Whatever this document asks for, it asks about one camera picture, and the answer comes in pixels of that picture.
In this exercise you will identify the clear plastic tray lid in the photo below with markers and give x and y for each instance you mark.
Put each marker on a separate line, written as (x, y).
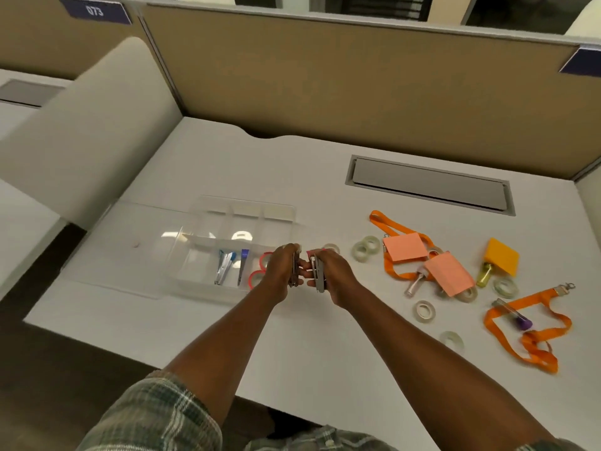
(117, 248)

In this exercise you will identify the person's right forearm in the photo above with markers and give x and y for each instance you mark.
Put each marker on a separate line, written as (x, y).
(436, 375)

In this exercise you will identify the orange sticky note pad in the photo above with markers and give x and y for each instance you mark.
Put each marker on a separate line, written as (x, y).
(502, 256)

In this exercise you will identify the person's left thumb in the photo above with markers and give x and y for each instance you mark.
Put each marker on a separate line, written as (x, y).
(289, 248)

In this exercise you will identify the silver stapler with blue base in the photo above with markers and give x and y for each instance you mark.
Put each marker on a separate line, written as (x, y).
(224, 266)

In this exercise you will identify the blue number label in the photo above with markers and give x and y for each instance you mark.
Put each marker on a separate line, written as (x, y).
(95, 10)
(583, 62)

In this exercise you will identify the yellow glue tube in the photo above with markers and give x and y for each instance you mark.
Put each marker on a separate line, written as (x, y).
(484, 273)

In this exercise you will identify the clear plastic organizer tray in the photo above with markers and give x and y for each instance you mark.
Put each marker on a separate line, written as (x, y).
(225, 248)

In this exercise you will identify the person's left forearm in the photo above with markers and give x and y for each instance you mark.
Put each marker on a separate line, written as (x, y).
(225, 342)

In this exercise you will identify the person's right hand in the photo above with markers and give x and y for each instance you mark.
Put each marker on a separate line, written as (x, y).
(340, 279)

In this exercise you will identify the silver stapler with violet base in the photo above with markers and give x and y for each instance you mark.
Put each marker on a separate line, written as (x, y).
(514, 314)

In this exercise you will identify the clear tape roll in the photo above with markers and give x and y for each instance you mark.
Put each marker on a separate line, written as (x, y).
(360, 251)
(468, 293)
(371, 242)
(331, 247)
(424, 311)
(452, 341)
(505, 286)

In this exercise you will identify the person's right thumb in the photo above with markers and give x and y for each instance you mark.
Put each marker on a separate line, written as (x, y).
(325, 253)

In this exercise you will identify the person's left hand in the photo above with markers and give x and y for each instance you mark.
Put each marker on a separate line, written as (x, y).
(277, 272)

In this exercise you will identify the pink sticky note pad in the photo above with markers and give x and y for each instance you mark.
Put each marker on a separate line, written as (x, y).
(404, 247)
(450, 273)

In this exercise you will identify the small silver stapler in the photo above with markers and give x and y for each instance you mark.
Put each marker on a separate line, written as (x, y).
(295, 270)

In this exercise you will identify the silver glue tube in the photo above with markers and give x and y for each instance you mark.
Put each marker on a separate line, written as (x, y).
(414, 284)

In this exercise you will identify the white curved desk divider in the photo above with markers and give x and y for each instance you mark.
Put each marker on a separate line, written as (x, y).
(80, 131)

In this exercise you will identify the plaid shirt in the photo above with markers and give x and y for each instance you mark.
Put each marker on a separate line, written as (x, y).
(159, 418)

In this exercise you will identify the silver stapler with pink base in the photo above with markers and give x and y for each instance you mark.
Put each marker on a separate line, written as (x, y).
(320, 277)

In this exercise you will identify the tan neighbour cubicle partition panel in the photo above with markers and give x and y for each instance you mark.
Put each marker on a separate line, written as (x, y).
(56, 37)

